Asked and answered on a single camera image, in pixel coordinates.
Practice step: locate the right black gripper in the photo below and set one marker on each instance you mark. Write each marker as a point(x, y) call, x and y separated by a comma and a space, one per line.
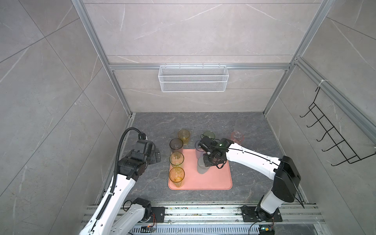
point(207, 164)

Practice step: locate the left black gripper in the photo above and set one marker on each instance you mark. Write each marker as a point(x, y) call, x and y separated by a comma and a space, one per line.
point(153, 159)

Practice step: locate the teal dimpled cup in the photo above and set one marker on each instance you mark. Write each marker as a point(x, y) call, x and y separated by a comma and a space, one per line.
point(201, 168)

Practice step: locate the short green glass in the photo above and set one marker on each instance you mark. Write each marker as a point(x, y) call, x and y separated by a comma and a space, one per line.
point(209, 134)

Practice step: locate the pink plastic tray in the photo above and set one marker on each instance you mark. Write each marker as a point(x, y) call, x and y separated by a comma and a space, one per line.
point(213, 179)

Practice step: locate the dark grey tall glass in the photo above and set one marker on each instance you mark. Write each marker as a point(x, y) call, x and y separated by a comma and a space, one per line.
point(176, 145)

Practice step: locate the light green tall glass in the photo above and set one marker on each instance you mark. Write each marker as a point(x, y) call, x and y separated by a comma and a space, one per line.
point(177, 159)

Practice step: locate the short yellow glass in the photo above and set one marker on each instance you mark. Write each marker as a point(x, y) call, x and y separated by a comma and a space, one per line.
point(185, 136)

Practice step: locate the tall yellow glass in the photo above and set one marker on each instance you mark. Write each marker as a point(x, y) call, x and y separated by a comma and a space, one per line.
point(176, 176)

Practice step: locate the tall blue glass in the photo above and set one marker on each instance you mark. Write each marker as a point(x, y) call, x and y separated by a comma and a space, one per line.
point(198, 150)

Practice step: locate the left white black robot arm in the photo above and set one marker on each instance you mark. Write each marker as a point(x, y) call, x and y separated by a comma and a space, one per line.
point(127, 171)

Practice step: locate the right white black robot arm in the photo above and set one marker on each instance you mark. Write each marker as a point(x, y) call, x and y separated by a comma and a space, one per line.
point(282, 171)

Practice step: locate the pink short glass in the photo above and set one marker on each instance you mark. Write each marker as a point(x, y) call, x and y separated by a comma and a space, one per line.
point(237, 137)

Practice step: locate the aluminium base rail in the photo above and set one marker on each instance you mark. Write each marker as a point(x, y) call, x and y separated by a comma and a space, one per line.
point(231, 214)

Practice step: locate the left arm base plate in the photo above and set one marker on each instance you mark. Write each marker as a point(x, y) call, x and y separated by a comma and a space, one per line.
point(156, 214)

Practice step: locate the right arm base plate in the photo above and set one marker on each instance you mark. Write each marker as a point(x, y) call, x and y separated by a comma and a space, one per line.
point(251, 214)

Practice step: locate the white wire mesh basket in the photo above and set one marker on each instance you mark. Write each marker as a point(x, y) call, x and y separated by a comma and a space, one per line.
point(202, 78)

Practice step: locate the black wire hook rack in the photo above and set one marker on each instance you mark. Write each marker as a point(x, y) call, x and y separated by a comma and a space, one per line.
point(332, 134)

